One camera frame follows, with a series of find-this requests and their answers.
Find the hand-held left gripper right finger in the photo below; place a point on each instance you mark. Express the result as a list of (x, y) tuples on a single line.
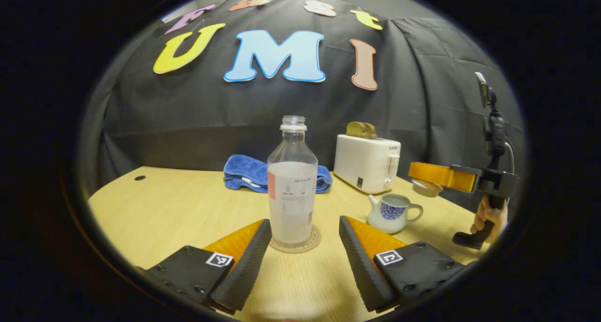
[(359, 270)]

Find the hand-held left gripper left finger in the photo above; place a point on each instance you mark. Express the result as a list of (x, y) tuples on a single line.
[(244, 275)]

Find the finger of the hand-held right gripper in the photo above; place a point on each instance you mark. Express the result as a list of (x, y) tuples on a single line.
[(436, 174)]

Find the round wooden coaster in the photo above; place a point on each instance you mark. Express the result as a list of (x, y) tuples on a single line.
[(314, 243)]

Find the clear plastic water bottle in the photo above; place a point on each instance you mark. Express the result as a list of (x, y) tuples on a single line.
[(291, 204)]

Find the white toaster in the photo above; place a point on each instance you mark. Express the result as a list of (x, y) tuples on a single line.
[(364, 164)]

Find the brown bread slice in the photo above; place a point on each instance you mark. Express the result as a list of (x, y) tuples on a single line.
[(355, 129), (371, 131)]

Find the blue towel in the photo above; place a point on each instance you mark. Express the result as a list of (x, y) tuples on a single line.
[(244, 172)]

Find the black backdrop cloth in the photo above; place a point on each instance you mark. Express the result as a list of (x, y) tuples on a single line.
[(188, 125)]

